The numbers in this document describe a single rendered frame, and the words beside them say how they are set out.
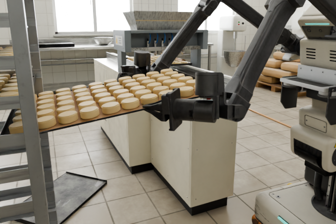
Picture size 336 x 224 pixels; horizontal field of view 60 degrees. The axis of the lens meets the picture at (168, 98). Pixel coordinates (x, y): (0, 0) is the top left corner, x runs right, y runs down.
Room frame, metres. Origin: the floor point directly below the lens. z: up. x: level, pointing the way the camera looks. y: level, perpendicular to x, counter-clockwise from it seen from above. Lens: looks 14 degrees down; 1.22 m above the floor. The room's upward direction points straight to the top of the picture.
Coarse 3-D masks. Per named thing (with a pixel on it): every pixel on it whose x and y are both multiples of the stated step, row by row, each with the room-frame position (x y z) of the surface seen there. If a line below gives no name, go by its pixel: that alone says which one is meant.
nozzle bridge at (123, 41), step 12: (120, 36) 2.26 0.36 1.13; (132, 36) 2.29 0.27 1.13; (144, 36) 2.33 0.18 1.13; (156, 36) 2.37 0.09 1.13; (168, 36) 2.42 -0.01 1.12; (192, 36) 2.51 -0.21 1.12; (204, 36) 2.46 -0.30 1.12; (120, 48) 2.28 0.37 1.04; (132, 48) 2.24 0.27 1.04; (144, 48) 2.28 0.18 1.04; (156, 48) 2.32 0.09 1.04; (192, 48) 2.45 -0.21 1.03; (204, 48) 2.46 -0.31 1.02; (120, 60) 2.29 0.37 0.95; (192, 60) 2.62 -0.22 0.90
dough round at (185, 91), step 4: (180, 88) 0.85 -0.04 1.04; (184, 88) 0.85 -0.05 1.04; (188, 88) 0.84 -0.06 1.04; (192, 88) 0.85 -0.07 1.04; (180, 92) 0.83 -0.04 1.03; (184, 92) 0.83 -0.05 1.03; (188, 92) 0.83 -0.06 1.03; (192, 92) 0.84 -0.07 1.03; (180, 96) 0.84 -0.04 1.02; (184, 96) 0.83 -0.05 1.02
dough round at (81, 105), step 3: (81, 102) 0.82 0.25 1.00; (84, 102) 0.81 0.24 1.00; (87, 102) 0.81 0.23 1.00; (90, 102) 0.81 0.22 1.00; (93, 102) 0.80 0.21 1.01; (78, 105) 0.80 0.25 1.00; (81, 105) 0.79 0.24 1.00; (84, 105) 0.78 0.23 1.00; (87, 105) 0.79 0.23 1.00; (90, 105) 0.79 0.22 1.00; (93, 105) 0.80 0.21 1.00; (78, 108) 0.80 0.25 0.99; (81, 108) 0.79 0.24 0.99
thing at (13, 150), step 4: (40, 140) 1.03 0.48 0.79; (44, 140) 1.04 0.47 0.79; (40, 144) 1.03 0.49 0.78; (44, 144) 1.04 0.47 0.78; (48, 144) 1.04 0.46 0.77; (0, 148) 0.98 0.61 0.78; (4, 148) 0.99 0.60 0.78; (8, 148) 0.99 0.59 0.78; (12, 148) 1.00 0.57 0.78; (16, 148) 1.00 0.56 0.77; (20, 148) 1.01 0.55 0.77; (24, 148) 1.01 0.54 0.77; (44, 148) 1.01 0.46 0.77; (48, 148) 1.02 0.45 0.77; (0, 152) 0.98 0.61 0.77; (4, 152) 0.98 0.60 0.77; (8, 152) 0.98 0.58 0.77; (12, 152) 0.98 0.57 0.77; (16, 152) 0.98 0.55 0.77; (20, 152) 0.98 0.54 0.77
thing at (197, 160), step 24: (168, 120) 1.92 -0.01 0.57; (216, 120) 1.70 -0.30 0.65; (168, 144) 1.92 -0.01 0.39; (192, 144) 1.63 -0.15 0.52; (216, 144) 1.70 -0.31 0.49; (168, 168) 1.92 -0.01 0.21; (192, 168) 1.63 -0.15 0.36; (216, 168) 1.71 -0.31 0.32; (192, 192) 1.64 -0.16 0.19; (216, 192) 1.71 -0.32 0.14
